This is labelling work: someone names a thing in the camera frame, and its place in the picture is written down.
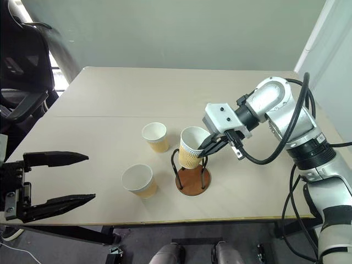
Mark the ribbed yellow paper cup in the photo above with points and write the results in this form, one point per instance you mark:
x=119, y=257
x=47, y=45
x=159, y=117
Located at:
x=138, y=180
x=157, y=137
x=189, y=154

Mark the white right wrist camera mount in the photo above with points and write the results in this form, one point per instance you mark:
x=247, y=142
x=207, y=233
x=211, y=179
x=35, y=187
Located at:
x=224, y=115

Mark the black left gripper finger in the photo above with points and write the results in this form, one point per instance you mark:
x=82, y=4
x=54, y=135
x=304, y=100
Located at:
x=60, y=203
x=57, y=158

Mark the black table frame leg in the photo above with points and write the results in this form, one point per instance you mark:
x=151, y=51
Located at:
x=77, y=233
x=295, y=226

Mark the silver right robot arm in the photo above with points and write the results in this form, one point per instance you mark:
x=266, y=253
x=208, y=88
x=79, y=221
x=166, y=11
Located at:
x=299, y=132

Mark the dark rounded grey shape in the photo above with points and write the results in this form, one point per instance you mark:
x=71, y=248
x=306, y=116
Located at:
x=167, y=254
x=227, y=253

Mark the black office chair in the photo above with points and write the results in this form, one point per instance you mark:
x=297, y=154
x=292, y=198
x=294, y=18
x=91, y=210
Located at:
x=24, y=68

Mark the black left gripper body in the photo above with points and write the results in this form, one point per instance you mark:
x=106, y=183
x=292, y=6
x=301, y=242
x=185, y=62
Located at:
x=13, y=176

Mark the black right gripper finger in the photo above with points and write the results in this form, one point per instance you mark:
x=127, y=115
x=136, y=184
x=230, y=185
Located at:
x=208, y=142
x=215, y=148

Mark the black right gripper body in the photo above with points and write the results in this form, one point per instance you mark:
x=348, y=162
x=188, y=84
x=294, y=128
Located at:
x=209, y=123

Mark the black white-soled shoe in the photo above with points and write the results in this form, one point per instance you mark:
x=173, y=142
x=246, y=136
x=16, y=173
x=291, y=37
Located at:
x=11, y=233

